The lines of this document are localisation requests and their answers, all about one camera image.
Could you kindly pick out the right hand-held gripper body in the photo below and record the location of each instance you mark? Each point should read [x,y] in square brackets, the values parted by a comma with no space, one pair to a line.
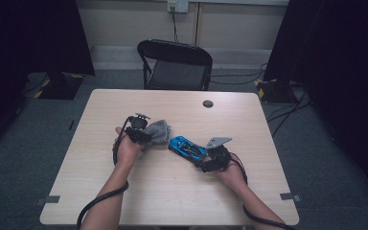
[218,156]

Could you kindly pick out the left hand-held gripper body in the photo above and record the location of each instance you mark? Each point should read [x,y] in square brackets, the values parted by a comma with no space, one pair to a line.
[137,126]

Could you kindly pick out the grey knitted cloth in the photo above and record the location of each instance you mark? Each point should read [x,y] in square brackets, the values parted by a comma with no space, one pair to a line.
[158,132]

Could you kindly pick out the blue toy car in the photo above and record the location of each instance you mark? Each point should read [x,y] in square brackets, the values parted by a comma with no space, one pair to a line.
[187,150]

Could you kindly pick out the person's left hand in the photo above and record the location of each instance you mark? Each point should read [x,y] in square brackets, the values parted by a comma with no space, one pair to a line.
[127,153]

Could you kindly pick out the person's right hand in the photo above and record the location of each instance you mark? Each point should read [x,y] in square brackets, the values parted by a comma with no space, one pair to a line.
[234,177]

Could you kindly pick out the black folding chair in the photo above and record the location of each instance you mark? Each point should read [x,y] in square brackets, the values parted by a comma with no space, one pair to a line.
[175,73]

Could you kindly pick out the grey tape strip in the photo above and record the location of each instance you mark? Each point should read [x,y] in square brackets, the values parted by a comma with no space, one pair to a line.
[49,200]
[289,196]

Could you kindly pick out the black stand base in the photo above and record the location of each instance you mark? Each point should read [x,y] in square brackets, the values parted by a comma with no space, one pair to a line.
[60,87]
[276,92]

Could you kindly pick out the black curtain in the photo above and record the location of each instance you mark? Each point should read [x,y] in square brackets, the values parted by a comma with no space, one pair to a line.
[28,48]
[338,64]

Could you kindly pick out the beige wall conduit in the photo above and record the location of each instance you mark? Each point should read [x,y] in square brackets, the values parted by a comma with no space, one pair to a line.
[197,25]

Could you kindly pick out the white wall socket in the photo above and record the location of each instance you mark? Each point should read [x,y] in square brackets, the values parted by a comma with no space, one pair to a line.
[178,6]

